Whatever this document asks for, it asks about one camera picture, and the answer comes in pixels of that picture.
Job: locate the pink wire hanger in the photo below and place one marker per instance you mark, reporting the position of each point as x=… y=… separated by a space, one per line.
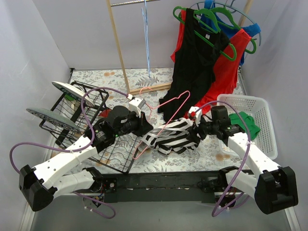
x=152 y=108

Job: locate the blue wire hanger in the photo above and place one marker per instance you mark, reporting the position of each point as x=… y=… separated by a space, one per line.
x=146 y=35

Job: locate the floral tablecloth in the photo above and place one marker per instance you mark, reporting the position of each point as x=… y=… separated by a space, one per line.
x=207 y=156

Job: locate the green shirt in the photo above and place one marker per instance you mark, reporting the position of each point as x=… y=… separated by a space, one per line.
x=249 y=121

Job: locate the grey-green patterned plate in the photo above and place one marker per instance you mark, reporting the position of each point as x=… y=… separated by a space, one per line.
x=54 y=118

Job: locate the blue tank top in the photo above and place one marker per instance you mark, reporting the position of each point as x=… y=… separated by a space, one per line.
x=230 y=30

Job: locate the black wire dish rack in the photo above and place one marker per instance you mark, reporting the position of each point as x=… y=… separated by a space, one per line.
x=72 y=115

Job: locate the white patterned plate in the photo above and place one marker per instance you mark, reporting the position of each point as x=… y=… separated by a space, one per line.
x=70 y=90

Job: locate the white plastic basket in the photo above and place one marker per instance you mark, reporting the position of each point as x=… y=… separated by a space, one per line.
x=259 y=110

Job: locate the wooden clothes rack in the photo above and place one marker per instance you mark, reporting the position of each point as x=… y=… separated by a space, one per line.
x=164 y=86

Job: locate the black white striped tank top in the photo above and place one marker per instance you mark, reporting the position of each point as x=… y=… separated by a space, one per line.
x=173 y=137

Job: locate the green hanger front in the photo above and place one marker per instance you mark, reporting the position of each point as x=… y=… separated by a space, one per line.
x=209 y=13

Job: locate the green hanger rear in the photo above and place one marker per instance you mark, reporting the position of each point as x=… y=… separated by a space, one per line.
x=222 y=17

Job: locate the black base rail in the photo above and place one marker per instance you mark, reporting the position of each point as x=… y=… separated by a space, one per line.
x=199 y=186

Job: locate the red bowl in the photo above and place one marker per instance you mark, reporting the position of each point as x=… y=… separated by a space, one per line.
x=104 y=113

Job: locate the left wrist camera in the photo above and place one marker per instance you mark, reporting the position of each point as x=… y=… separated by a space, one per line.
x=135 y=104

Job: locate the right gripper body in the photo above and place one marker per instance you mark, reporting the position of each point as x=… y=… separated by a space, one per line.
x=196 y=130

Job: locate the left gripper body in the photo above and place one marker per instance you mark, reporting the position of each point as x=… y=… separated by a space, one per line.
x=142 y=122

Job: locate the red tank top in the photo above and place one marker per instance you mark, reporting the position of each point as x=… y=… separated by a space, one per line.
x=225 y=70

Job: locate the green hanger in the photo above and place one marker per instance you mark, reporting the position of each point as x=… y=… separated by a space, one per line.
x=222 y=17
x=209 y=13

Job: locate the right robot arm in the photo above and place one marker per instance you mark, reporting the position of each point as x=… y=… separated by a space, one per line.
x=272 y=186

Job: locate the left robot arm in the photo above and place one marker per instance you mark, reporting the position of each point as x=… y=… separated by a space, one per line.
x=44 y=182

